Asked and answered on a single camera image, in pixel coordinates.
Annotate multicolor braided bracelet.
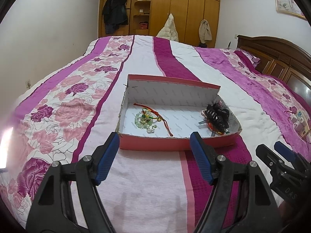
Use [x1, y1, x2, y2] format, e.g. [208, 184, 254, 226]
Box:
[207, 123, 229, 135]

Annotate black feather hair clip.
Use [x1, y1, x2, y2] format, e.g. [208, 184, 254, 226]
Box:
[198, 100, 231, 136]

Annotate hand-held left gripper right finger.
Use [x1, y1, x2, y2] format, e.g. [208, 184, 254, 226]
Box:
[190, 131, 278, 233]

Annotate dark wooden headboard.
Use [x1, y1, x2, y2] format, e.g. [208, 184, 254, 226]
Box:
[237, 34, 311, 96]

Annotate green bead bracelet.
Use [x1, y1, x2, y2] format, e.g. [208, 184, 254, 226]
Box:
[134, 110, 156, 130]

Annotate beige hanging garment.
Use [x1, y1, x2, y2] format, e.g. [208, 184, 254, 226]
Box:
[198, 19, 212, 45]

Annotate pink floral pillow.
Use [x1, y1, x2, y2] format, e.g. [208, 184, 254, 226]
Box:
[234, 48, 260, 66]

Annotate framed wall picture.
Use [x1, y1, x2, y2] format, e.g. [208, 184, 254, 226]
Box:
[272, 0, 308, 20]

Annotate dark hanging jackets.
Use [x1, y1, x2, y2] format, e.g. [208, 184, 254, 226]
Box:
[101, 0, 129, 35]

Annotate beige down coat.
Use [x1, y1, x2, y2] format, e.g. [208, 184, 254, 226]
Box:
[156, 13, 179, 42]

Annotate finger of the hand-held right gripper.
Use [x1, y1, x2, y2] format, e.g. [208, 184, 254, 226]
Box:
[255, 144, 290, 175]
[274, 140, 311, 175]

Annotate red string bracelet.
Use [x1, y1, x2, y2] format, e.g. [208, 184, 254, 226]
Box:
[133, 103, 174, 137]

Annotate bed with floral pink bedspread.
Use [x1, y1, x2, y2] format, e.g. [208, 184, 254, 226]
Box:
[0, 35, 311, 233]

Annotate red cardboard box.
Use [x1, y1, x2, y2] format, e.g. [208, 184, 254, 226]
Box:
[118, 74, 243, 151]

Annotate wooden wardrobe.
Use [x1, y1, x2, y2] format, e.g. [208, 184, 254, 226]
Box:
[92, 0, 221, 49]

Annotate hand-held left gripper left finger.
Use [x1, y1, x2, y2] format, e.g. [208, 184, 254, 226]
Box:
[25, 131, 120, 233]

